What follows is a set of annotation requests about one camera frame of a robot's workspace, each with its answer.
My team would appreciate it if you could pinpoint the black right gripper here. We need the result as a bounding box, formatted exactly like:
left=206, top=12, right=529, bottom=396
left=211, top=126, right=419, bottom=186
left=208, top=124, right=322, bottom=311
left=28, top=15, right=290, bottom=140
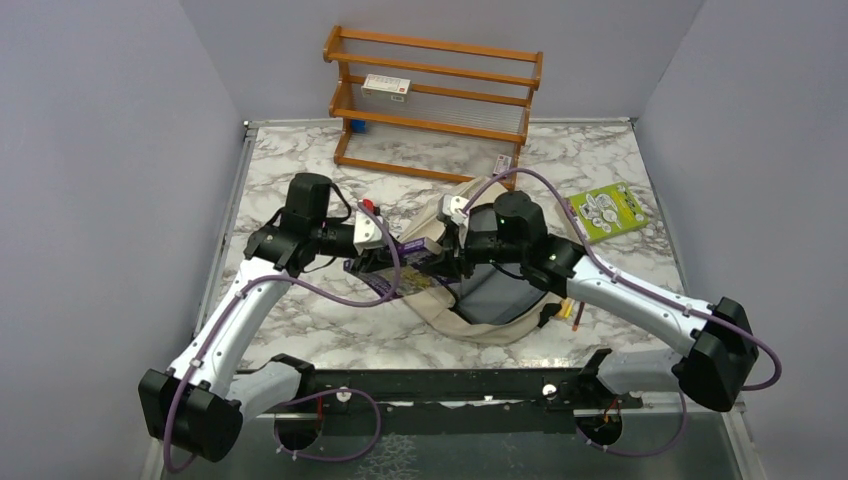
left=421, top=221, right=527, bottom=278

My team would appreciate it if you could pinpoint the cream canvas student bag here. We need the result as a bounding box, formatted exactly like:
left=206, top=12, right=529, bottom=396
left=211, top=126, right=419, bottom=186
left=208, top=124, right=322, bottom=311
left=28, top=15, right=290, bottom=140
left=399, top=177, right=563, bottom=345

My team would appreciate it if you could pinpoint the purple treehouse book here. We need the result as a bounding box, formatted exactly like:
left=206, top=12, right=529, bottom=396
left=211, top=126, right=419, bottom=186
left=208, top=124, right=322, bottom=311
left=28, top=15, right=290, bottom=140
left=343, top=238, right=454, bottom=299

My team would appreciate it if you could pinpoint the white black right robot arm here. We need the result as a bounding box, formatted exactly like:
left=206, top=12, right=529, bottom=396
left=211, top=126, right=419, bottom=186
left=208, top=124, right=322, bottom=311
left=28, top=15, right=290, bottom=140
left=426, top=191, right=763, bottom=412

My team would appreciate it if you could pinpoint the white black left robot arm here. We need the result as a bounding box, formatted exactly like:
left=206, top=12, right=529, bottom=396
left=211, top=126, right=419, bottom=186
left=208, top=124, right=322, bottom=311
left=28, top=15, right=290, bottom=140
left=138, top=173, right=401, bottom=473

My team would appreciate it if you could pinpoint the small red white card box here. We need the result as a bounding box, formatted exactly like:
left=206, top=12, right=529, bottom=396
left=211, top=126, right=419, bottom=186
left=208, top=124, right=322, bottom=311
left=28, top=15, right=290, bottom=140
left=492, top=154, right=513, bottom=177

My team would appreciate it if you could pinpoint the green comic book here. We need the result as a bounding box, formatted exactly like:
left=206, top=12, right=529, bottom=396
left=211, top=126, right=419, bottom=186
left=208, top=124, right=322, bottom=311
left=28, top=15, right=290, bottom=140
left=567, top=182, right=649, bottom=244

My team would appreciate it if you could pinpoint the small blue item on shelf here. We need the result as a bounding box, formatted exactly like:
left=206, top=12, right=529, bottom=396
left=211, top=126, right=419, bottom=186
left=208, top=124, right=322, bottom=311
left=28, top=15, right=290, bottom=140
left=350, top=119, right=367, bottom=134

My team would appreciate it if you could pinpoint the orange wooden shelf rack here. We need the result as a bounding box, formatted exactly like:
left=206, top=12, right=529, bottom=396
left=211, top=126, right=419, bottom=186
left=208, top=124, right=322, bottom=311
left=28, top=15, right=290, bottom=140
left=322, top=25, right=544, bottom=183

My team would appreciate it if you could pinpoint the white red box on shelf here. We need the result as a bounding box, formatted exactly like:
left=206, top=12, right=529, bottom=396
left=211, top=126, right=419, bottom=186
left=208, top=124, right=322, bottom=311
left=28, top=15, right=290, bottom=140
left=361, top=74, right=411, bottom=103

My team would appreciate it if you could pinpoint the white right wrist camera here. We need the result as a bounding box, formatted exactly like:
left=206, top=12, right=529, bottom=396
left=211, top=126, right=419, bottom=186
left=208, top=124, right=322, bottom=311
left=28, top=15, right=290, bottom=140
left=436, top=194, right=469, bottom=228

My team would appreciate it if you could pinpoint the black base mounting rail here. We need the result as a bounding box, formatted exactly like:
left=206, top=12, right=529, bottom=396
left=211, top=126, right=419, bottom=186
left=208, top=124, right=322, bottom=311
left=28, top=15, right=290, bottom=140
left=268, top=367, right=642, bottom=436

